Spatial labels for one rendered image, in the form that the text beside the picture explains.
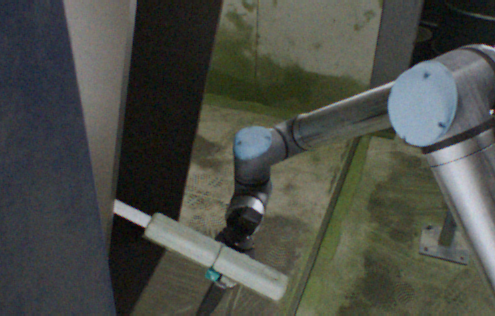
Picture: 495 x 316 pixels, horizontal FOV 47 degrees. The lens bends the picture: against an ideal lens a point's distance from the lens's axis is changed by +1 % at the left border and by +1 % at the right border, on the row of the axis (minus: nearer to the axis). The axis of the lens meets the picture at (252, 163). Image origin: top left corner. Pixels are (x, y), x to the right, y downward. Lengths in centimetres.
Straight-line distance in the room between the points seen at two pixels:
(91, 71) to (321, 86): 242
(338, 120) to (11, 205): 111
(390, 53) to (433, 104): 221
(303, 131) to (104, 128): 56
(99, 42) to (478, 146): 57
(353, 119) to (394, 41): 186
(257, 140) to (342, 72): 187
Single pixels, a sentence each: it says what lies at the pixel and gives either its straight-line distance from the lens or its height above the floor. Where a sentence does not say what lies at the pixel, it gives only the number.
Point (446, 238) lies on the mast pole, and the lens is 260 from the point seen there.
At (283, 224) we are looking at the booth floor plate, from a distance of 253.
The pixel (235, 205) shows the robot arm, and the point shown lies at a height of 85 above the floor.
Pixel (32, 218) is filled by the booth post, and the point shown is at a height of 158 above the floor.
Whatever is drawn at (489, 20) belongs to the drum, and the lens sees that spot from 349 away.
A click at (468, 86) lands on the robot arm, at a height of 131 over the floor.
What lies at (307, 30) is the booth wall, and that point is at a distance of 312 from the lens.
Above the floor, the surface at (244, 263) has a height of 87.
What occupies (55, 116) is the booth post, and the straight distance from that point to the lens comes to 18.
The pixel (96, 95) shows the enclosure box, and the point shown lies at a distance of 91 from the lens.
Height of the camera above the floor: 169
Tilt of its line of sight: 34 degrees down
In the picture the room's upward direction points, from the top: 2 degrees clockwise
